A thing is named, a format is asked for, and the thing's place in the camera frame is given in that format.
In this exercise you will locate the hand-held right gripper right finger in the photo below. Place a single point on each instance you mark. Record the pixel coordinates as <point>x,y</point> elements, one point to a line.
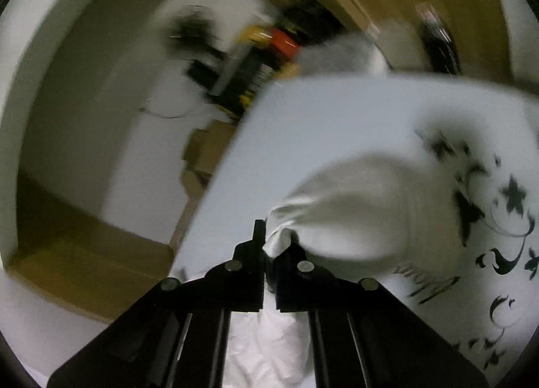
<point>294,287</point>

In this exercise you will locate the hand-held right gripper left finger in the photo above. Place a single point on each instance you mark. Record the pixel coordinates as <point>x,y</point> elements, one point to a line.
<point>248,282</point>

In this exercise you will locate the white down jacket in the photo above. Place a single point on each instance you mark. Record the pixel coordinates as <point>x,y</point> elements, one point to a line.
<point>358,211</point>

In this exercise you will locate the cardboard box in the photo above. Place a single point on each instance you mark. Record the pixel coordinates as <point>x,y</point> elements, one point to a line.
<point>193,184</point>
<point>212,144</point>

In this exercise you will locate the wooden shelf unit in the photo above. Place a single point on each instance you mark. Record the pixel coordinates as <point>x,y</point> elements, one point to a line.
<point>84,261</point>

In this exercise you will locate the black box with yellow print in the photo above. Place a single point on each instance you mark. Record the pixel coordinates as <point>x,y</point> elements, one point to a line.
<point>244,76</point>

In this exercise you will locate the grey cloth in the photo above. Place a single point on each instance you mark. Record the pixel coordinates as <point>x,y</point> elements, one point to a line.
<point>337,55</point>

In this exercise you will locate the red box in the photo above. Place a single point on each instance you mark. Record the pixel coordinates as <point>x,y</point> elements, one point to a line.
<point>285,43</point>

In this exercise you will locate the yellow plastic object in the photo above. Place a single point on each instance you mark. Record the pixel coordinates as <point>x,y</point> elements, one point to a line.
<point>252,33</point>

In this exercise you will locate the black standing fan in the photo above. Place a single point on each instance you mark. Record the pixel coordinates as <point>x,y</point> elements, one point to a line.
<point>189,30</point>

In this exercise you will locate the black cup holder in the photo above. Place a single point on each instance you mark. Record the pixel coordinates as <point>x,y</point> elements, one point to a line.
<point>440,42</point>

